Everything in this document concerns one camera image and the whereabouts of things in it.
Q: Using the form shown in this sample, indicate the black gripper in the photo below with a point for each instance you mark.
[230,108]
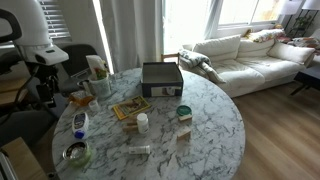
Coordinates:
[46,91]

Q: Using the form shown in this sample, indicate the white container with blue lid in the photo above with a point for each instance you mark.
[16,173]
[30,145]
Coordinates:
[80,123]

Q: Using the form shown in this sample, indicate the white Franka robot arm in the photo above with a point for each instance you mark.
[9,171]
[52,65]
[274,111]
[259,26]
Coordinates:
[30,23]

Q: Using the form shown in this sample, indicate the orange snack bag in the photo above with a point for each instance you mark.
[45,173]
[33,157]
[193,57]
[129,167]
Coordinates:
[80,98]

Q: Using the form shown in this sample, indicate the wooden desk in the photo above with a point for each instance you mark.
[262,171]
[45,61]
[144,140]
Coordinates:
[11,91]

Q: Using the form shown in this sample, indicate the black office chair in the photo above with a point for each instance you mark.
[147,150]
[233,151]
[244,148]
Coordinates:
[78,60]

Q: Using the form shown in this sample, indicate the small white cup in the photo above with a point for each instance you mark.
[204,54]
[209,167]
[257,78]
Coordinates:
[94,105]

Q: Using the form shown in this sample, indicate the white window blinds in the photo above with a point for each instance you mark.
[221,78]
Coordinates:
[56,20]

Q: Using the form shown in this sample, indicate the yellow picture book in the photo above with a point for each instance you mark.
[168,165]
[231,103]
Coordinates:
[130,106]

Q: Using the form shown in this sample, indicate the long wooden block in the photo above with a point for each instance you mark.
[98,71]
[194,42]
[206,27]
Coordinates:
[132,120]
[130,128]

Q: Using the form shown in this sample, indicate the white pill bottle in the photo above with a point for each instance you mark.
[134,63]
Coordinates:
[142,124]

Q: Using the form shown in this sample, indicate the grey curtain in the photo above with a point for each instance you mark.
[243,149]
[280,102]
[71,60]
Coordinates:
[133,33]

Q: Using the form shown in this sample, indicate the dark blue cardboard box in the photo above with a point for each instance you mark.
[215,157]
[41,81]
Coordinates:
[162,87]

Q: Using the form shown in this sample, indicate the wooden chair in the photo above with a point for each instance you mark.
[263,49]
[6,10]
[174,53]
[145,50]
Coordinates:
[170,56]

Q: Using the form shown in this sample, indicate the small wooden block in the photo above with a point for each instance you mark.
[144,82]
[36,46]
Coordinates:
[185,117]

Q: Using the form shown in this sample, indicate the large wooden block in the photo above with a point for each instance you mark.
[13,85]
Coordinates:
[184,133]

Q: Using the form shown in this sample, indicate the grey white blanket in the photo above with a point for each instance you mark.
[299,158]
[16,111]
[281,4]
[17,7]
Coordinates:
[196,60]

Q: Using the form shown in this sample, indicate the white sofa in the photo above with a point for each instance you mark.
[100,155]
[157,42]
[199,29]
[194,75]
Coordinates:
[253,66]

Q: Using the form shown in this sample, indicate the floral cushion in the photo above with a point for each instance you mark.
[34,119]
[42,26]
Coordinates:
[266,35]

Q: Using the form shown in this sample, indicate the white floor lamp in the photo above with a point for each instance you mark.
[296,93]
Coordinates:
[290,7]

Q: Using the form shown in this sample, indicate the patterned cushion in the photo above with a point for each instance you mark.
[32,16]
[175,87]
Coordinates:
[305,42]

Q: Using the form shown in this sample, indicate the black coffee table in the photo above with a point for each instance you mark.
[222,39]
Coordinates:
[310,78]

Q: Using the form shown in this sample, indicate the black plant stand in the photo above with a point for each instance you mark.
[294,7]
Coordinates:
[301,23]

